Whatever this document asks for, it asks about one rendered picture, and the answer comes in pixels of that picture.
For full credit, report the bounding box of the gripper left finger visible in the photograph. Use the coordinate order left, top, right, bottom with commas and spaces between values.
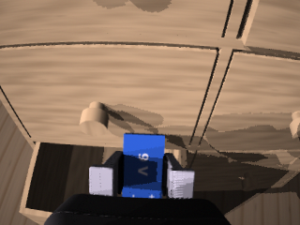
89, 151, 124, 197

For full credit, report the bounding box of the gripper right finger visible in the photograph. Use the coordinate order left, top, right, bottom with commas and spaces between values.
161, 153, 195, 199

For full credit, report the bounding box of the blue nine-volt battery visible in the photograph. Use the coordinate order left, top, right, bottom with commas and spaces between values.
122, 133, 165, 199

